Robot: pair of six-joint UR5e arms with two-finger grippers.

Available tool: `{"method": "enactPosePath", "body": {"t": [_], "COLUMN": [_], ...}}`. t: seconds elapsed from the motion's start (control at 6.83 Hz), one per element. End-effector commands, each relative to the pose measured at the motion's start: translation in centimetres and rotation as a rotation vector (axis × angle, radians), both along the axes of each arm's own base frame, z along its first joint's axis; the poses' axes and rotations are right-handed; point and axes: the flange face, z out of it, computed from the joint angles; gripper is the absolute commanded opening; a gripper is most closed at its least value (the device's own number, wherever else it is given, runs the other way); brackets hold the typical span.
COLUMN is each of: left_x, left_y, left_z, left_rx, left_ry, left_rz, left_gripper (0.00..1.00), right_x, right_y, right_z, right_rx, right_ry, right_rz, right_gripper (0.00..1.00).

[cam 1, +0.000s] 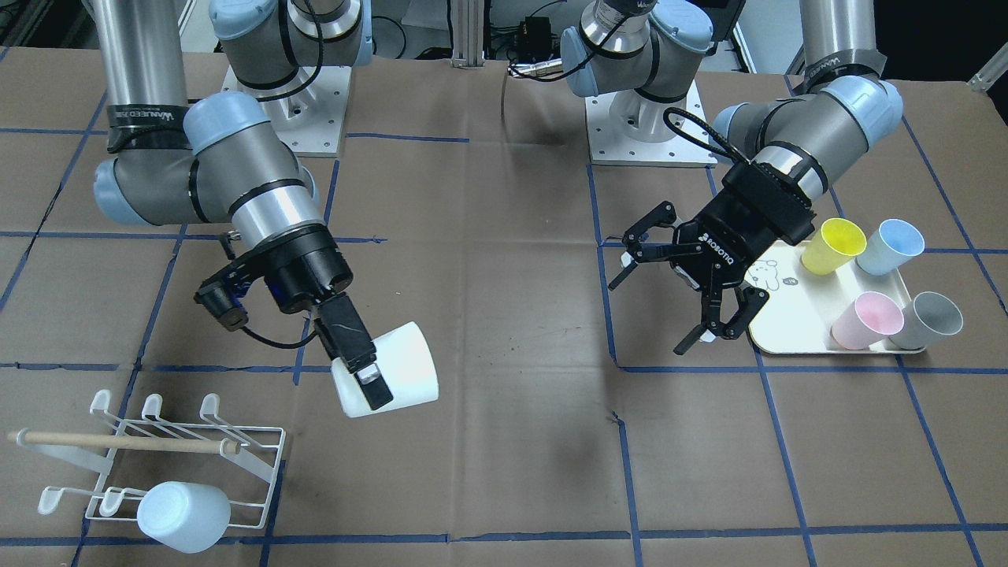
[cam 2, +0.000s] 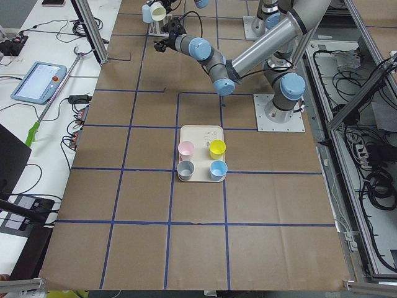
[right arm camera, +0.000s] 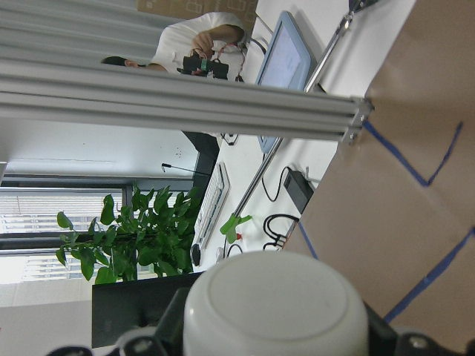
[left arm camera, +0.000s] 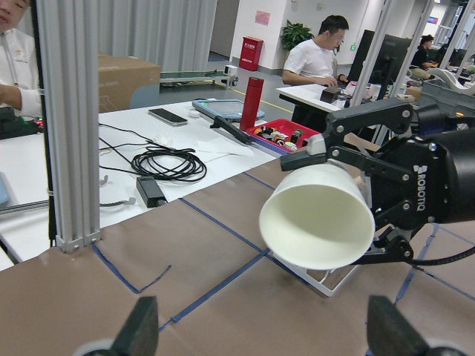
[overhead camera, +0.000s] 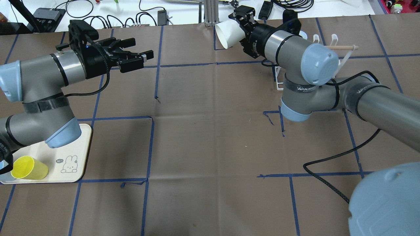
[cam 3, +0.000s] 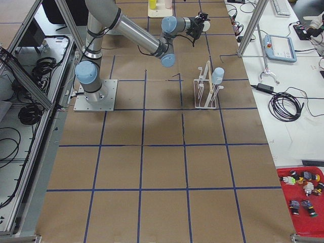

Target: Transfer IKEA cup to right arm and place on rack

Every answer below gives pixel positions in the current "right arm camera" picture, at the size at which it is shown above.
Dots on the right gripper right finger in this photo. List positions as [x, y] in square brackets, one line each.
[384, 340]

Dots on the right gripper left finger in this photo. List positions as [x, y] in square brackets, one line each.
[164, 339]

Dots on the cream white cup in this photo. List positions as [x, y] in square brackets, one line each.
[274, 303]

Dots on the black monitor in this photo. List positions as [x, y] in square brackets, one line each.
[122, 306]

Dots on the green potted plant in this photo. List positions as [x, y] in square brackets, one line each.
[148, 232]

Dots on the brown paper table mat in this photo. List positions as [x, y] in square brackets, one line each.
[394, 212]

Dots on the white keyboard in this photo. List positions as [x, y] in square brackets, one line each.
[213, 200]

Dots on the black power adapter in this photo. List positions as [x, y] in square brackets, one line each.
[299, 189]

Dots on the blue teach pendant tablet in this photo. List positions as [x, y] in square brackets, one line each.
[288, 59]

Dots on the person in white shirt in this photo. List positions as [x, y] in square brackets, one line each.
[216, 37]

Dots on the aluminium frame post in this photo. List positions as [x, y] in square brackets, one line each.
[51, 71]

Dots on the green handled reacher grabber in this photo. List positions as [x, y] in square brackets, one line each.
[333, 118]

